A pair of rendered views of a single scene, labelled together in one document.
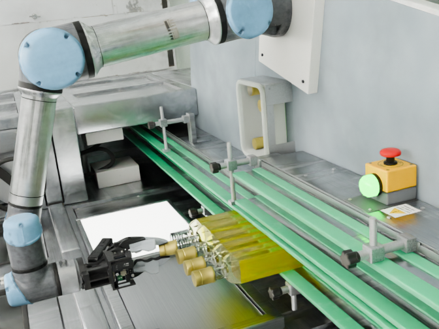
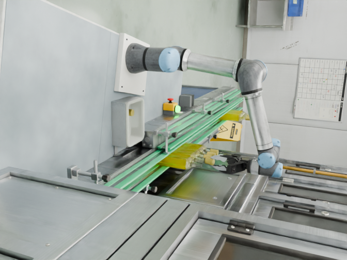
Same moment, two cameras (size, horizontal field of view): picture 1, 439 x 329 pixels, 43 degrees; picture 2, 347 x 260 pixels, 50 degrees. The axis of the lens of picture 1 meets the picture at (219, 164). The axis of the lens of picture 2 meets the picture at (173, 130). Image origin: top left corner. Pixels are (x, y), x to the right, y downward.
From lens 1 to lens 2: 3.01 m
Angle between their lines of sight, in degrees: 128
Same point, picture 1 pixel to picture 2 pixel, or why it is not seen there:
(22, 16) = not seen: outside the picture
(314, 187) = (173, 120)
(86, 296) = (239, 200)
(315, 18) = not seen: hidden behind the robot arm
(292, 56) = (139, 81)
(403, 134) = (163, 95)
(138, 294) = (219, 190)
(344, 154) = (149, 114)
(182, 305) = (210, 180)
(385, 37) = not seen: hidden behind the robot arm
